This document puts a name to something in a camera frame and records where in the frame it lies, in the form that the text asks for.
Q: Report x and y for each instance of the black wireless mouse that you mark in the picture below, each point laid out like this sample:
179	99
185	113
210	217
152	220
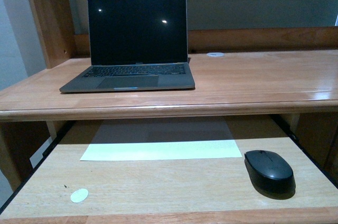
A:
270	174

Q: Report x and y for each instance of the grey open laptop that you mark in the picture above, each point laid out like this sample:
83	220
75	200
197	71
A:
135	45

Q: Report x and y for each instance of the white paper sheet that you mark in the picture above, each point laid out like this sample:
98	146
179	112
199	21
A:
159	142

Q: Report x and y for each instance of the white round sticker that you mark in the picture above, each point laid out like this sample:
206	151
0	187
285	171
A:
79	195

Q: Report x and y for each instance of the wooden pull-out keyboard tray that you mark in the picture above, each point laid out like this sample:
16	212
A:
172	191

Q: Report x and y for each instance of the white cable grommet cap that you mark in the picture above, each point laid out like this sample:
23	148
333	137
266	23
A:
215	54

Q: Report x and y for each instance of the black left drawer rail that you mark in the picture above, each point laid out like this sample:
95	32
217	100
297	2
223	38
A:
19	141

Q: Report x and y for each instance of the black drawer rail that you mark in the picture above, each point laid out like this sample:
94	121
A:
19	141
316	135

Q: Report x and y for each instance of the black right drawer rail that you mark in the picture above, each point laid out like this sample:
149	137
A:
316	135

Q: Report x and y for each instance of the wooden desk hutch frame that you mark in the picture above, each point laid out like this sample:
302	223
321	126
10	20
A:
211	25

